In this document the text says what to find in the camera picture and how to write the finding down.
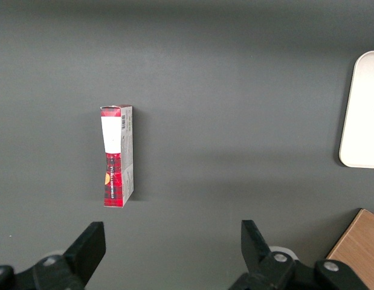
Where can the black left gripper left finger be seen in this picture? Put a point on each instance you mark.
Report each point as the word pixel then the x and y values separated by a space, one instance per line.
pixel 84 250

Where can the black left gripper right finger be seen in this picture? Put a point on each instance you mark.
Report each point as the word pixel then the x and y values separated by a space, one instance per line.
pixel 256 250

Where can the cream rectangular tray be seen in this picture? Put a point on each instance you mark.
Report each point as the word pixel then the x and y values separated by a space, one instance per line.
pixel 363 114

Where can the red tartan cardboard box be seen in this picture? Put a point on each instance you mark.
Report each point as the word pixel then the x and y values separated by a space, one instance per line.
pixel 114 181

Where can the wooden drawer cabinet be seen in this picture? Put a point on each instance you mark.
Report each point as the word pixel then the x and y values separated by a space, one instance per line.
pixel 362 241

